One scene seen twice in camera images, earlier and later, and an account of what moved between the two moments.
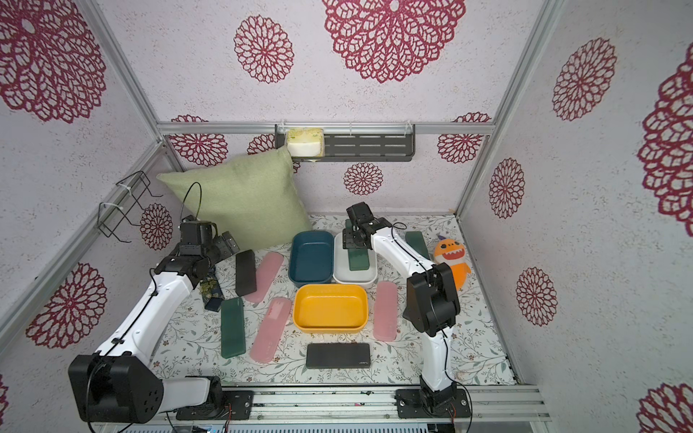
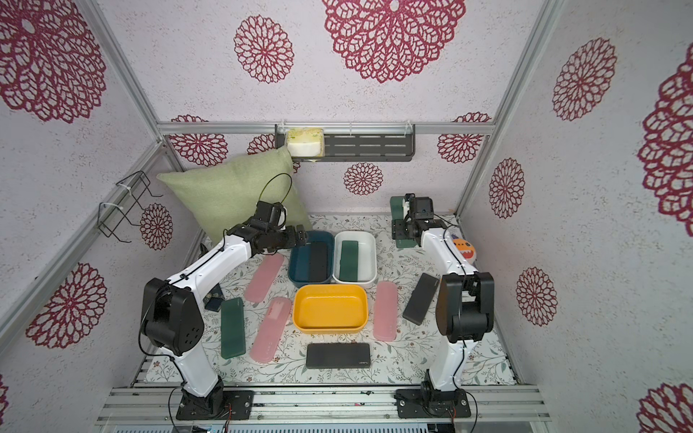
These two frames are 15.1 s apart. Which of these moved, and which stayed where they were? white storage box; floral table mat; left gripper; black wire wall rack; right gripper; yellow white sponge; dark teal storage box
Moved: right gripper; left gripper
Stayed: dark teal storage box; floral table mat; white storage box; yellow white sponge; black wire wall rack
